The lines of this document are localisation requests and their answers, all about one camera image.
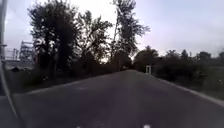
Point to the row of tall trees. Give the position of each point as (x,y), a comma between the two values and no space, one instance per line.
(56,33)

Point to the grey asphalt road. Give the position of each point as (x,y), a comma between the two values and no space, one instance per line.
(123,100)

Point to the scaffold structure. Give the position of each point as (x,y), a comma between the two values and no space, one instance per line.
(26,53)

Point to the dark grass verge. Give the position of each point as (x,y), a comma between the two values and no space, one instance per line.
(40,83)

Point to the pale road kerb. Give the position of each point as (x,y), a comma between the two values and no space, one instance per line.
(200,95)

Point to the dark hedge bushes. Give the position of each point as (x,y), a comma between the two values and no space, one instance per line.
(180,66)

